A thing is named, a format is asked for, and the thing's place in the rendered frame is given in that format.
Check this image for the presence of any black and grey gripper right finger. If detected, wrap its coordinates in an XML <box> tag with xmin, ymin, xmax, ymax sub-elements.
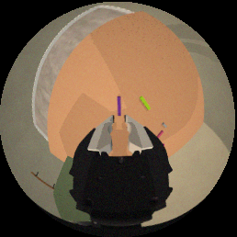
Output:
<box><xmin>124</xmin><ymin>115</ymin><xmax>173</xmax><ymax>174</ymax></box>

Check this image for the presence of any pink rod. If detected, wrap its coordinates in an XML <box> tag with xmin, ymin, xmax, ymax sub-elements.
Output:
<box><xmin>157</xmin><ymin>130</ymin><xmax>164</xmax><ymax>139</ymax></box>

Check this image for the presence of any lime green rod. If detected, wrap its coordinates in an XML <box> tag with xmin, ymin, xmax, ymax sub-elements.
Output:
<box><xmin>139</xmin><ymin>96</ymin><xmax>151</xmax><ymax>110</ymax></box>

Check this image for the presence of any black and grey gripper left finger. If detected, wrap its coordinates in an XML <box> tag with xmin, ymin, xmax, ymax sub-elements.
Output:
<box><xmin>69</xmin><ymin>115</ymin><xmax>114</xmax><ymax>176</ymax></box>

